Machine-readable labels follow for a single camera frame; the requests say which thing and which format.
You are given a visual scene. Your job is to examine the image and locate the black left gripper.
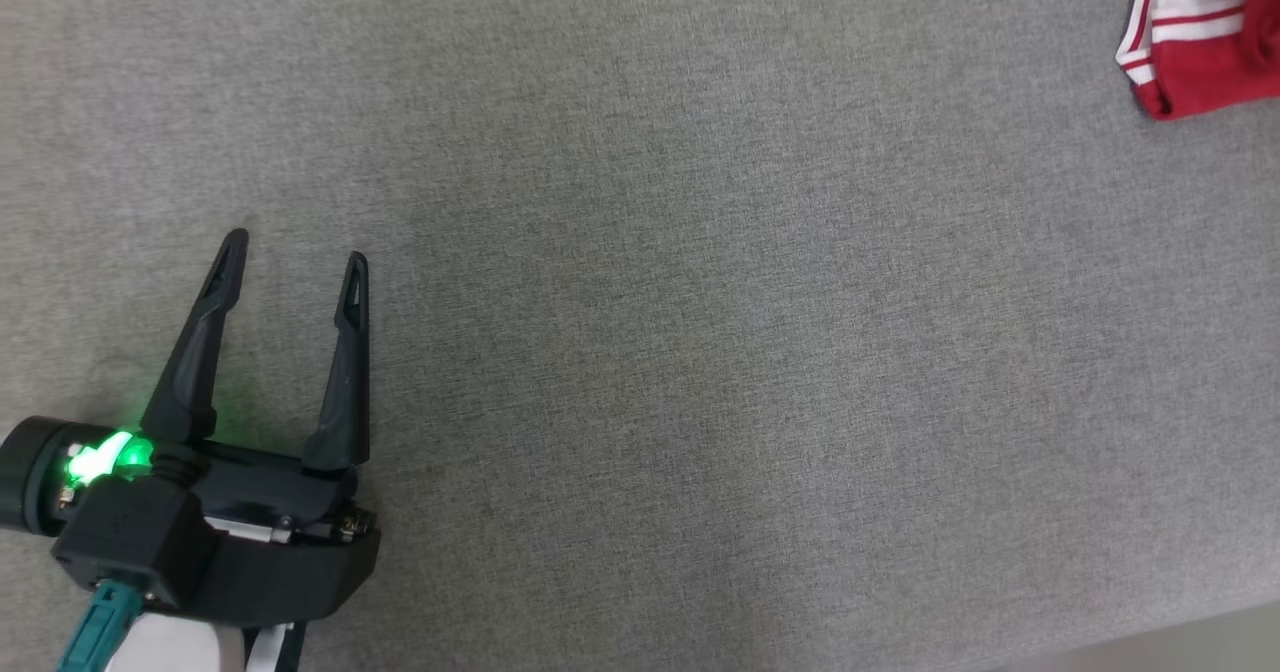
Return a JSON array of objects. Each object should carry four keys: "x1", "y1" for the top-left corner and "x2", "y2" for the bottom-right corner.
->
[{"x1": 0, "y1": 229, "x2": 381, "y2": 628}]

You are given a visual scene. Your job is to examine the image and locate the red shorts with striped trim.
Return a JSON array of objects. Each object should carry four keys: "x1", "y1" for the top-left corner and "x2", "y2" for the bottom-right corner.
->
[{"x1": 1115, "y1": 0, "x2": 1280, "y2": 121}]

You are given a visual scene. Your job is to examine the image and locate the teal left camera cable plug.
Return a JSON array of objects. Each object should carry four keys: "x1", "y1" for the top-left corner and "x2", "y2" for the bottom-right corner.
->
[{"x1": 55, "y1": 577, "x2": 146, "y2": 672}]

